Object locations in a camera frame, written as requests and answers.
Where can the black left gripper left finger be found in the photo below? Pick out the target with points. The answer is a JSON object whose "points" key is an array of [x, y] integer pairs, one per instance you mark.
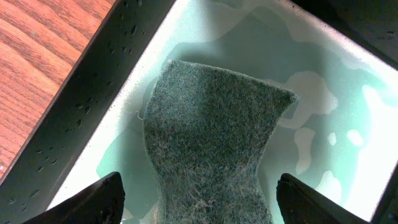
{"points": [[101, 202]]}

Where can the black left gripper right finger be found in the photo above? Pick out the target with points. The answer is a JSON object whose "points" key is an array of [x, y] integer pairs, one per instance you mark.
{"points": [[299, 203]]}

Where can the green yellow sponge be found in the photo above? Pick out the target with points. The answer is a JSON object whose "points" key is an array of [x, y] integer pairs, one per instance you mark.
{"points": [[205, 132]]}

